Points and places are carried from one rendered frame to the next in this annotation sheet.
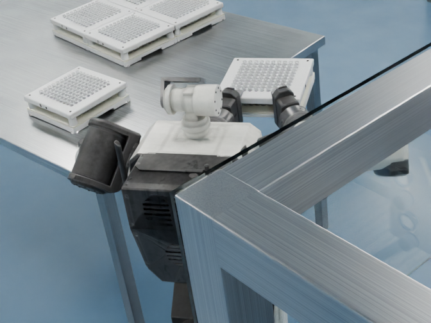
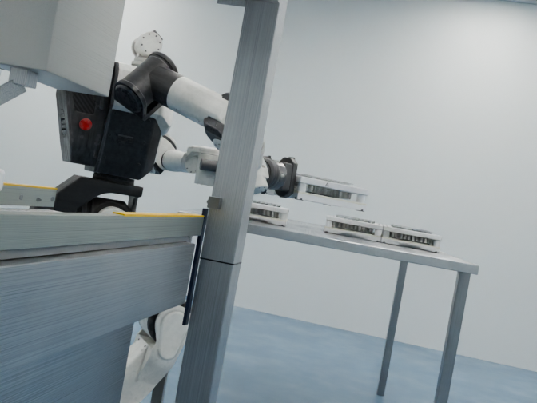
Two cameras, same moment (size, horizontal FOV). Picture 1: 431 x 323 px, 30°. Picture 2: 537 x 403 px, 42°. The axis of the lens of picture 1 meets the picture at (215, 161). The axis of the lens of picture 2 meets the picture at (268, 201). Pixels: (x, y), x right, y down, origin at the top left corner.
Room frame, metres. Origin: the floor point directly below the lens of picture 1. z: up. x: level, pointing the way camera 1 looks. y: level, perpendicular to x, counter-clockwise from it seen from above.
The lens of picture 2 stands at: (0.40, -1.70, 1.00)
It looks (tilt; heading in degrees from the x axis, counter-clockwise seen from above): 0 degrees down; 46
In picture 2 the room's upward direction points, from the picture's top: 10 degrees clockwise
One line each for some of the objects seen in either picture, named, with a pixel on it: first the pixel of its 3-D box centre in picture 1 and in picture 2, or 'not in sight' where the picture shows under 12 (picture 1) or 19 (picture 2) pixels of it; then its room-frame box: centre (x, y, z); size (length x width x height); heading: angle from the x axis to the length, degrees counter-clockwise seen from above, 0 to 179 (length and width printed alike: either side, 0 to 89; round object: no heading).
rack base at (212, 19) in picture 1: (181, 20); (408, 243); (2.96, 0.05, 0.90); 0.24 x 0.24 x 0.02; 37
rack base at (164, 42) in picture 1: (131, 43); (352, 233); (2.81, 0.25, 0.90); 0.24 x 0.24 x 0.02; 37
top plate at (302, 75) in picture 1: (265, 80); (316, 183); (2.06, -0.18, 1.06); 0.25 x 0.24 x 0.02; 70
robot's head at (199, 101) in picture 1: (195, 104); (145, 49); (1.47, 0.02, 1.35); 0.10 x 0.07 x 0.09; 71
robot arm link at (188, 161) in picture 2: not in sight; (201, 160); (1.76, 0.06, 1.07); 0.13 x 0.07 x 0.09; 89
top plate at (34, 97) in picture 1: (75, 91); (260, 205); (2.39, 0.43, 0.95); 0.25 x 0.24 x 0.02; 134
